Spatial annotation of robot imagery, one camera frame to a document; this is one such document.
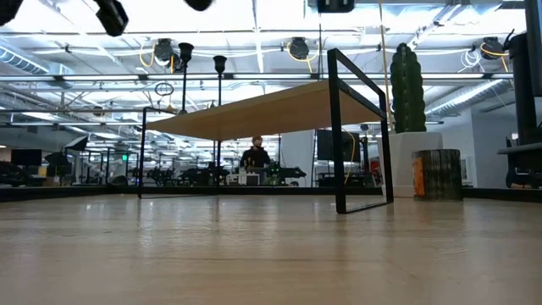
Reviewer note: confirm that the ribbed glass jar orange candle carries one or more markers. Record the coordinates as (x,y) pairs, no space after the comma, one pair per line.
(440,175)

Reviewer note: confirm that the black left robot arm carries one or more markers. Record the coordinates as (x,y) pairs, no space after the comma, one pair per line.
(8,9)

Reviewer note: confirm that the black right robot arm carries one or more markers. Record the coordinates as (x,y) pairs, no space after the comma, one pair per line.
(336,6)

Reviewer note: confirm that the black background robot arm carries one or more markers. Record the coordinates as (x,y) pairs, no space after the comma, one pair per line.
(288,173)

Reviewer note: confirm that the black studio light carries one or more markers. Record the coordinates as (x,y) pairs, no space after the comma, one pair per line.
(78,144)

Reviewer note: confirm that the black background monitor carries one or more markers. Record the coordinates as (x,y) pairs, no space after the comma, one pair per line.
(26,157)

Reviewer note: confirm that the person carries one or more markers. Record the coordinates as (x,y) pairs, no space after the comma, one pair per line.
(255,157)

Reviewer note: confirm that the green cactus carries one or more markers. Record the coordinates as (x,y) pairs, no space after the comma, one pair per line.
(406,93)

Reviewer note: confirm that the white hexagonal plant pot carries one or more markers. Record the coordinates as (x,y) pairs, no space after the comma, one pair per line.
(402,161)

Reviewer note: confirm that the grey computer cart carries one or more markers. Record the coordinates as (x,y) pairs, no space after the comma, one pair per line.
(523,148)

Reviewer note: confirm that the wooden shelf riser black frame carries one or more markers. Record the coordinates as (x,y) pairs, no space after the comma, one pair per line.
(262,112)

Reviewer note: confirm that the black aluminium table frame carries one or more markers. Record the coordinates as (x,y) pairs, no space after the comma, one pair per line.
(63,192)

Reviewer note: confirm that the black wall screen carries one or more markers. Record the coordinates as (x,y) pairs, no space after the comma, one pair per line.
(322,146)

